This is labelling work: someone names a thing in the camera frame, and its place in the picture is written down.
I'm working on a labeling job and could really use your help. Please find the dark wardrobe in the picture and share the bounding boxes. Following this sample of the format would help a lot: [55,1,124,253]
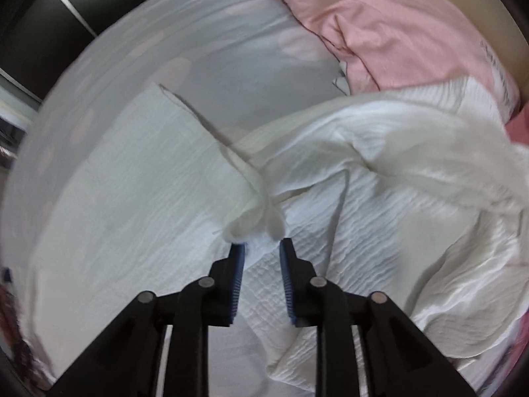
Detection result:
[0,0,195,104]

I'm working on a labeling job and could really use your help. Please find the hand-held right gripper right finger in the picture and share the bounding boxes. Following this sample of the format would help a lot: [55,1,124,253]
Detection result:
[279,238,479,397]

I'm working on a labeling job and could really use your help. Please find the pink printed quilt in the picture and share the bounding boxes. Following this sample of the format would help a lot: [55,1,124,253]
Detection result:
[194,0,522,127]

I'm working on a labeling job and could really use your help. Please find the grey bed sheet with pink dots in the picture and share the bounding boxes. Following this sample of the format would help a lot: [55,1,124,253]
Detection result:
[0,0,346,385]

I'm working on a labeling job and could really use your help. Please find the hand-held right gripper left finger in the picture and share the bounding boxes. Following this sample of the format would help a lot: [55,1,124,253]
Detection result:
[49,243,247,397]

